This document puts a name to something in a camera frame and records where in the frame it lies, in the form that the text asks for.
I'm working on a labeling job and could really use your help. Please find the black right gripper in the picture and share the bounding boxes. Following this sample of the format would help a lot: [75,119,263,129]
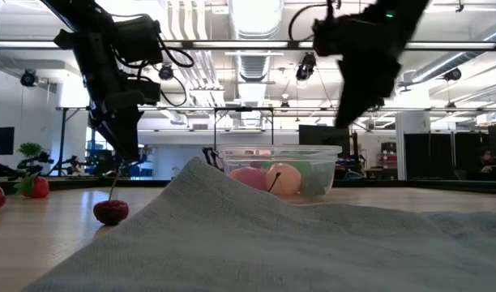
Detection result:
[312,11,404,129]

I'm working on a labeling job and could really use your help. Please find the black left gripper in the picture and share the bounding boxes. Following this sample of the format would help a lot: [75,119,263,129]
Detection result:
[53,29,162,164]

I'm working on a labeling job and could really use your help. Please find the green lime fruit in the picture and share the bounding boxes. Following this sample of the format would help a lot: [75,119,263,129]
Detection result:
[292,160,334,198]

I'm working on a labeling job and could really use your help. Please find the pink yellow peach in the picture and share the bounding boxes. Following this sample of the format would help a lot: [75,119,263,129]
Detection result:
[265,162,303,196]

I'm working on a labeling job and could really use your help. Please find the large red strawberry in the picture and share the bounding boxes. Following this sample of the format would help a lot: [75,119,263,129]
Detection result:
[229,166,269,192]

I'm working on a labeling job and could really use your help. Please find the clear plastic tupperware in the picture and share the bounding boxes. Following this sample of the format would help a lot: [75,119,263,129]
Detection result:
[218,144,344,199]

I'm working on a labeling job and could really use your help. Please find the black hanging spotlight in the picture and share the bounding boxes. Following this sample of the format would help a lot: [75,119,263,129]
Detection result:
[19,68,38,88]
[295,52,317,82]
[443,67,463,83]
[157,62,175,81]

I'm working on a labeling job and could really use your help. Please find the black monitor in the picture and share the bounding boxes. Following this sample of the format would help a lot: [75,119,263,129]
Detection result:
[298,124,352,160]

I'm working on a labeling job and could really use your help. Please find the green background plant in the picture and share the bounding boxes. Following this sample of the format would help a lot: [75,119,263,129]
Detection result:
[15,141,45,161]

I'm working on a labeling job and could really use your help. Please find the black partition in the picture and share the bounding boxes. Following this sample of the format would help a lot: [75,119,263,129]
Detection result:
[404,126,496,182]

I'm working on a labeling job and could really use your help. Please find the small strawberry green leaves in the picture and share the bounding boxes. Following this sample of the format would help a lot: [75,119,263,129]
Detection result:
[13,172,51,200]

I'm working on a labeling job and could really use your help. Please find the black overhead bar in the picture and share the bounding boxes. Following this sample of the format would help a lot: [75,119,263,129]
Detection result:
[0,39,496,52]

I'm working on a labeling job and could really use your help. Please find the person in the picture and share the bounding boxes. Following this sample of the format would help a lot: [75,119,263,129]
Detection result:
[477,147,496,182]

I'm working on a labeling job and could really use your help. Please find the grey folded cloth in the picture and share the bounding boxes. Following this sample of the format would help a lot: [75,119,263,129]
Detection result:
[23,157,496,292]

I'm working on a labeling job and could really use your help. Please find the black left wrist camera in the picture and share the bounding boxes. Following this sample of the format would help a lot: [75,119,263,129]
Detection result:
[113,14,165,66]

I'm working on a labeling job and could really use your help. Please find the black curved bracket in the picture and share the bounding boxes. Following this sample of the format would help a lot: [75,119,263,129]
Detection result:
[202,146,224,170]

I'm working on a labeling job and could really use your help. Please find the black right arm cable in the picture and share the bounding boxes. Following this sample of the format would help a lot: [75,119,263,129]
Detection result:
[288,2,334,41]

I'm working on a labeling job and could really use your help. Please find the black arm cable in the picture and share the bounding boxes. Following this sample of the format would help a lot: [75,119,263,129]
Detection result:
[156,34,195,108]
[288,2,334,41]

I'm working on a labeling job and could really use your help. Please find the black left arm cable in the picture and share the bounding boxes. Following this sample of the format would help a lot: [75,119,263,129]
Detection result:
[156,34,195,108]

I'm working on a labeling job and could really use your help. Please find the black aluminium table frame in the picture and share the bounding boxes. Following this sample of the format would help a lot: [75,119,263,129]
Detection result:
[0,175,496,195]

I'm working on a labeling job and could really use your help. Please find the black wall screen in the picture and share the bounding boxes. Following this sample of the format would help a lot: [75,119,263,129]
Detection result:
[0,127,15,157]

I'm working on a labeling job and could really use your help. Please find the black frame stand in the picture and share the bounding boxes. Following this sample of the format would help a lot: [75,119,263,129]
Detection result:
[212,105,276,163]

